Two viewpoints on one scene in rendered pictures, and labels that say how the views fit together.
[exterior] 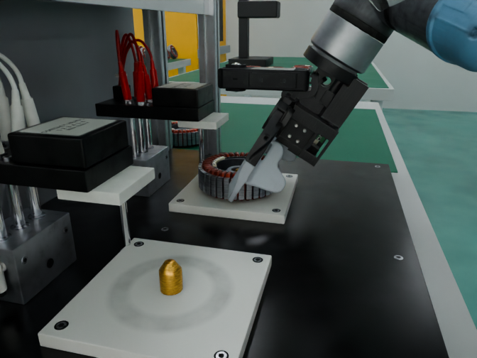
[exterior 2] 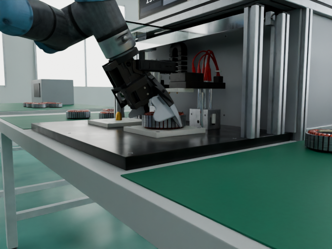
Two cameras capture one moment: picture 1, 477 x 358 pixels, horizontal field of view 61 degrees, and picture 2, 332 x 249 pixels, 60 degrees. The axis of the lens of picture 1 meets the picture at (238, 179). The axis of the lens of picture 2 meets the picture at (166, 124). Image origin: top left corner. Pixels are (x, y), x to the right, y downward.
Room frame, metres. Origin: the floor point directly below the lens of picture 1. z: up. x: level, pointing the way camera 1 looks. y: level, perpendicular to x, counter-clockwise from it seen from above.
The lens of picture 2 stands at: (0.99, -0.56, 0.87)
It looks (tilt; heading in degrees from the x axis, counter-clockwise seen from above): 6 degrees down; 129
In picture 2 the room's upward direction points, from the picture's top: straight up
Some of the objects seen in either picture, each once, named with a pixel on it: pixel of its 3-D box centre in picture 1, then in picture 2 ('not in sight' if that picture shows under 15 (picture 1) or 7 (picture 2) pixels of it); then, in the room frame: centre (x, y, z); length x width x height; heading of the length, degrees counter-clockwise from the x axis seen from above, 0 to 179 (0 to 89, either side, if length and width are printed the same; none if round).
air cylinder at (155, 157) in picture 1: (143, 168); (204, 118); (0.56, 0.14, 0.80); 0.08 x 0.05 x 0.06; 166
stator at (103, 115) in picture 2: not in sight; (111, 115); (0.00, 0.27, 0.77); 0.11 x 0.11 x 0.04
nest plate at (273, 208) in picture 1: (238, 191); (163, 129); (0.53, 0.00, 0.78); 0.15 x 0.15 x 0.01; 76
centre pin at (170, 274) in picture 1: (170, 275); (118, 115); (0.29, 0.06, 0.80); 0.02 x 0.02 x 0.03
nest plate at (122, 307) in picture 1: (172, 294); (118, 121); (0.29, 0.06, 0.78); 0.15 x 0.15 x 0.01; 76
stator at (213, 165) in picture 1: (238, 174); (163, 119); (0.53, 0.00, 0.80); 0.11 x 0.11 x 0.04
